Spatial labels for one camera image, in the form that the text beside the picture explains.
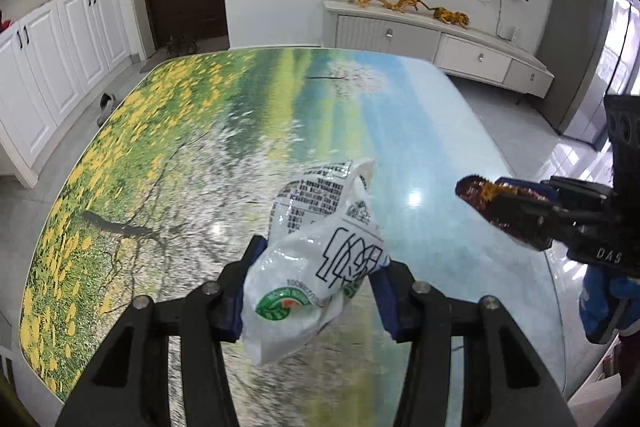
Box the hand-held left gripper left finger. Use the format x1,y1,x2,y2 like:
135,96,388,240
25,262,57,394
55,234,268,427

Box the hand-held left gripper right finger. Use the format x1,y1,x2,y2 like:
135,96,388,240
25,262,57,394
369,259,576,427

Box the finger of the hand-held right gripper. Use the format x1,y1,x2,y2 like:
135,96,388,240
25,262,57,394
494,177,613,208
492,197,581,253

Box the dark red snack packet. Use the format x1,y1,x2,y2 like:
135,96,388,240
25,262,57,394
455,175,551,235

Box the white printed plastic bag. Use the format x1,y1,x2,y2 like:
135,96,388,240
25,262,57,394
240,158,391,367

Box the person's right forearm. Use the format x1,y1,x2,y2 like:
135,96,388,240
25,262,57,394
579,267,640,345

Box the grey refrigerator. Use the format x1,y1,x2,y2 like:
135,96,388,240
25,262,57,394
537,0,640,152

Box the landscape printed tablecloth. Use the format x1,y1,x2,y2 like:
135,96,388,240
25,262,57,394
19,47,581,427

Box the golden tiger figurine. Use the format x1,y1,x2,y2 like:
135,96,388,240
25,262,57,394
432,7,471,30

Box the white television cabinet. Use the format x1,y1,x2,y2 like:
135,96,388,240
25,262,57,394
320,0,555,105

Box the grey slipper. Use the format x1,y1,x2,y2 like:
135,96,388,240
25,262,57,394
96,93,120,128

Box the dark shoes by door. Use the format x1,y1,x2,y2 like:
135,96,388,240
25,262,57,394
165,34,199,54

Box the black television cable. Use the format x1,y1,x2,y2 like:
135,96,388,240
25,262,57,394
470,0,504,38

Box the white wall cabinets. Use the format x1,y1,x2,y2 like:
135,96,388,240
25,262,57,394
0,0,133,190

